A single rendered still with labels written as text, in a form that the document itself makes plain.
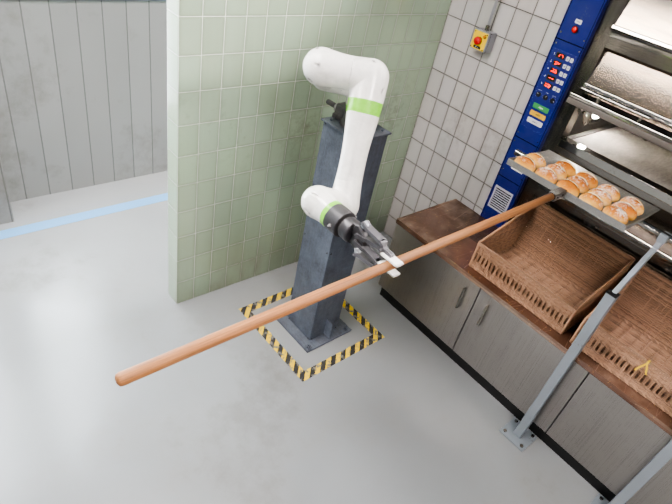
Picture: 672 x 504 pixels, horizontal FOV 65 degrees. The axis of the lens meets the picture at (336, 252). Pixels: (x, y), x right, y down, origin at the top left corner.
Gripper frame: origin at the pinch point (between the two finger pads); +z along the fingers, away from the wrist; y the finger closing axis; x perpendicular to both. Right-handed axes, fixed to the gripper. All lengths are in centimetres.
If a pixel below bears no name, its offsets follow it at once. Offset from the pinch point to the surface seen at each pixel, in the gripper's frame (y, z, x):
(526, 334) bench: 69, 16, -100
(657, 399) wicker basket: 58, 71, -106
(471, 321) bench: 85, -11, -100
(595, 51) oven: -40, -36, -156
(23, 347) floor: 120, -129, 78
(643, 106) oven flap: -28, -5, -153
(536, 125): 1, -46, -152
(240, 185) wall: 53, -123, -30
